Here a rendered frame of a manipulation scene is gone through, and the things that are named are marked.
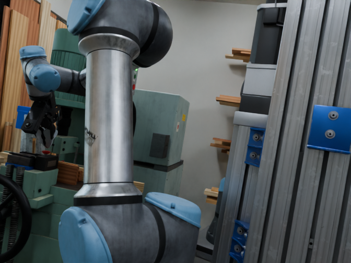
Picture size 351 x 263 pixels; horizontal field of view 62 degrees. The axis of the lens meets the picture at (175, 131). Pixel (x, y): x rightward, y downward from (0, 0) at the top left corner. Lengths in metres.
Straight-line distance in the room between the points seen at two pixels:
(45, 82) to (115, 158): 0.47
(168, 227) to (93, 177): 0.16
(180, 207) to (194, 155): 2.89
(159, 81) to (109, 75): 3.05
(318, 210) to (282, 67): 0.31
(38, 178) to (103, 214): 0.65
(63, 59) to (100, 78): 0.74
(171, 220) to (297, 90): 0.37
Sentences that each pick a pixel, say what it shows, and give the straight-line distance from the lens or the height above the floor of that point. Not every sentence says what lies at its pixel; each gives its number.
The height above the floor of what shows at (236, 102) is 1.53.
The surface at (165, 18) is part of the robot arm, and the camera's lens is 0.65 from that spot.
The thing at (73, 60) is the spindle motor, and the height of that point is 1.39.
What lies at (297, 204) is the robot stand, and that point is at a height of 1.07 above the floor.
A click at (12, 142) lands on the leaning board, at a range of 2.67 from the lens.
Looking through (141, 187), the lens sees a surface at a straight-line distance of 1.21.
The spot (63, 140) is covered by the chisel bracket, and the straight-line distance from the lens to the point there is 1.29.
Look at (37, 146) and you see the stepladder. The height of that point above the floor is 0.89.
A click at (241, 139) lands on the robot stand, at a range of 0.73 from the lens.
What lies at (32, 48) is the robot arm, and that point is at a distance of 1.03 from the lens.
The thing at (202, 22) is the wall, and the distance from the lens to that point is 3.66.
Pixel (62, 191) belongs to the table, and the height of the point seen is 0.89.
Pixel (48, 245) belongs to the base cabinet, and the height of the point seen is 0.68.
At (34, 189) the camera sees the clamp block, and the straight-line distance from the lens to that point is 1.11.
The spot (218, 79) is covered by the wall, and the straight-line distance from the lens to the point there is 3.46.
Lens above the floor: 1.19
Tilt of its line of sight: 1 degrees down
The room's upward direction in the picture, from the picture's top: 9 degrees clockwise
